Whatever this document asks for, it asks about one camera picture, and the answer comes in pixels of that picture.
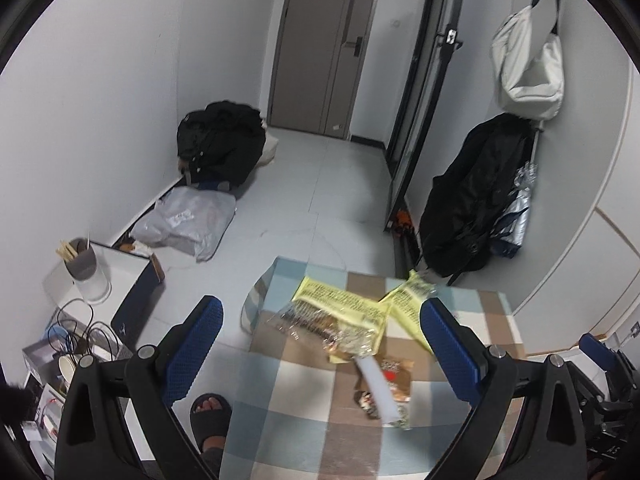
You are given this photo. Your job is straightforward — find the black hanging jacket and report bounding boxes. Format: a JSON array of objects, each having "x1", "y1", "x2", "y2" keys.
[{"x1": 419, "y1": 112, "x2": 538, "y2": 279}]

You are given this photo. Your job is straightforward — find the silver folding umbrella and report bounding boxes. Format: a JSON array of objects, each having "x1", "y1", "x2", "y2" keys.
[{"x1": 492, "y1": 160, "x2": 539, "y2": 259}]

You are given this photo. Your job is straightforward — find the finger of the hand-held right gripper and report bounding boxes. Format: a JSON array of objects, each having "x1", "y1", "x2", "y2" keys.
[
  {"x1": 567, "y1": 360, "x2": 632, "y2": 413},
  {"x1": 579, "y1": 332, "x2": 621, "y2": 374}
]

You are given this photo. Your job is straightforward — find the black framed glass door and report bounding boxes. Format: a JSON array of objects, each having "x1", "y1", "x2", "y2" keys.
[{"x1": 384, "y1": 0, "x2": 469, "y2": 271}]

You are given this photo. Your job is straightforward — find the black slipper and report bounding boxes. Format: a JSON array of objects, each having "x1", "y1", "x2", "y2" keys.
[{"x1": 190, "y1": 392, "x2": 234, "y2": 456}]

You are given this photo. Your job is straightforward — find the small greenish candy wrapper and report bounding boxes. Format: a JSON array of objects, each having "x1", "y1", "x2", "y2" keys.
[{"x1": 390, "y1": 405, "x2": 414, "y2": 431}]

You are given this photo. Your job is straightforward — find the beige bag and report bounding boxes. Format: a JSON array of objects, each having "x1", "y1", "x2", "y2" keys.
[{"x1": 257, "y1": 120, "x2": 280, "y2": 164}]

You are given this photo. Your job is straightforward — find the paper cup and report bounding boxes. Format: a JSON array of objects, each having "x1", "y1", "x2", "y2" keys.
[{"x1": 57, "y1": 355, "x2": 84, "y2": 396}]

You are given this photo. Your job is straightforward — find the grey cup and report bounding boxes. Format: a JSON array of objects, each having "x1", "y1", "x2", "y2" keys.
[{"x1": 64, "y1": 239, "x2": 98, "y2": 281}]

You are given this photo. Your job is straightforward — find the black clothes pile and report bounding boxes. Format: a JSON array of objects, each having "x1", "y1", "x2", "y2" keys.
[{"x1": 176, "y1": 101, "x2": 267, "y2": 191}]

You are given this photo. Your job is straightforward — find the red checked candy wrapper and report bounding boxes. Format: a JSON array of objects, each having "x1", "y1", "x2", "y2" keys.
[{"x1": 354, "y1": 390, "x2": 380, "y2": 420}]

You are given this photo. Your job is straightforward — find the white shoulder bag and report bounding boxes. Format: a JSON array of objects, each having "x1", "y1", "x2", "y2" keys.
[{"x1": 491, "y1": 0, "x2": 566, "y2": 121}]

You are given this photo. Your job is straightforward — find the navy blue box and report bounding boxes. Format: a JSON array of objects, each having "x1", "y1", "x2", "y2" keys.
[{"x1": 111, "y1": 259, "x2": 166, "y2": 349}]

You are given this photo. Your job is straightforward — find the brown red paper packet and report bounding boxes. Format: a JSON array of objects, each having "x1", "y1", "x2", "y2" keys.
[{"x1": 377, "y1": 355, "x2": 416, "y2": 406}]

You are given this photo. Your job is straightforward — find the wooden chopsticks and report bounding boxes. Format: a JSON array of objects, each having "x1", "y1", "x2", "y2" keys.
[{"x1": 56, "y1": 232, "x2": 92, "y2": 262}]

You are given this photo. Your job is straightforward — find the grey plastic parcel bag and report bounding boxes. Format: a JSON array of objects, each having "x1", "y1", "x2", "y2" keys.
[{"x1": 131, "y1": 185, "x2": 237, "y2": 263}]

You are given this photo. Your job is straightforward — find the black door handle lock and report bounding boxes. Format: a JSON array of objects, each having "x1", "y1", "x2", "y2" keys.
[{"x1": 340, "y1": 35, "x2": 366, "y2": 59}]

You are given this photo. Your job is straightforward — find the checked blanket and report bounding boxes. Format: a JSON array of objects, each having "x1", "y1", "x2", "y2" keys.
[{"x1": 240, "y1": 256, "x2": 526, "y2": 480}]

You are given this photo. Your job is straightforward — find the yellow label snack packet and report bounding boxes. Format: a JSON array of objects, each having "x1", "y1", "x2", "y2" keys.
[
  {"x1": 379, "y1": 269, "x2": 441, "y2": 356},
  {"x1": 276, "y1": 275, "x2": 392, "y2": 364}
]

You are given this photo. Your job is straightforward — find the grey door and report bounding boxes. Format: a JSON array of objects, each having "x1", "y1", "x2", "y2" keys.
[{"x1": 266, "y1": 0, "x2": 386, "y2": 141}]

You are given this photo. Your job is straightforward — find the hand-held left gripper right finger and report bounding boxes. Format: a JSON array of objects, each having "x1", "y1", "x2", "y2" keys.
[{"x1": 419, "y1": 299, "x2": 587, "y2": 480}]

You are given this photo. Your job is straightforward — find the small white table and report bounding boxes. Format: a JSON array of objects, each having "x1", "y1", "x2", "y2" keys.
[{"x1": 42, "y1": 242, "x2": 153, "y2": 322}]

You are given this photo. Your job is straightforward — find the tangled cables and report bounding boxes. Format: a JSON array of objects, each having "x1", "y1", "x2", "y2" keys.
[{"x1": 47, "y1": 300, "x2": 122, "y2": 362}]

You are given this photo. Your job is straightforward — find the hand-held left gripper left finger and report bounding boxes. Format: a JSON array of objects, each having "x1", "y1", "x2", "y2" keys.
[{"x1": 55, "y1": 295, "x2": 225, "y2": 480}]

